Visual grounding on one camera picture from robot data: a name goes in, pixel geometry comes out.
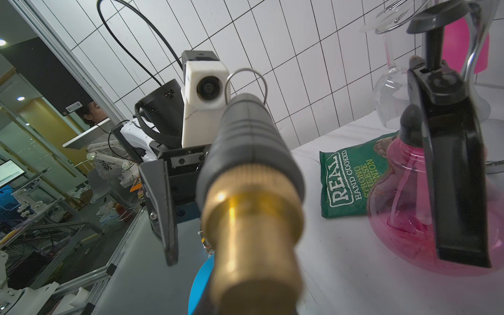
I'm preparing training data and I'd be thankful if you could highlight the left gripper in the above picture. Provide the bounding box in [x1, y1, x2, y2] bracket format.
[139, 146, 209, 266]

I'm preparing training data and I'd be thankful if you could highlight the blue spray bottle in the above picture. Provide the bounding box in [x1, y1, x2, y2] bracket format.
[194, 93, 305, 314]

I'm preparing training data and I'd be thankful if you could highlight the pink pressure sprayer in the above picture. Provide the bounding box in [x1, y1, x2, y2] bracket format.
[367, 1, 503, 276]

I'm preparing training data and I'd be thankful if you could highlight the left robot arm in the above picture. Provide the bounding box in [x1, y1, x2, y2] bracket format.
[87, 119, 207, 266]

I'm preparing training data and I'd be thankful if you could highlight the green chips bag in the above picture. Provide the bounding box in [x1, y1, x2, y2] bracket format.
[319, 132, 398, 219]

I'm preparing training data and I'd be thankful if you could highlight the clear wine glass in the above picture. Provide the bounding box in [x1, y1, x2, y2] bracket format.
[361, 9, 416, 130]

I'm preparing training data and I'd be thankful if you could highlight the pink wine glass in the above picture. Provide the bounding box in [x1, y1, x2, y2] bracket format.
[442, 18, 490, 74]

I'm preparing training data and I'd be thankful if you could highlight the metal wine glass rack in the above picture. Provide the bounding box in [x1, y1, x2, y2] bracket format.
[382, 1, 503, 174]

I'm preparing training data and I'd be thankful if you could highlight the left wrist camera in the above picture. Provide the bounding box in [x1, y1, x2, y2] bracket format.
[182, 51, 230, 148]

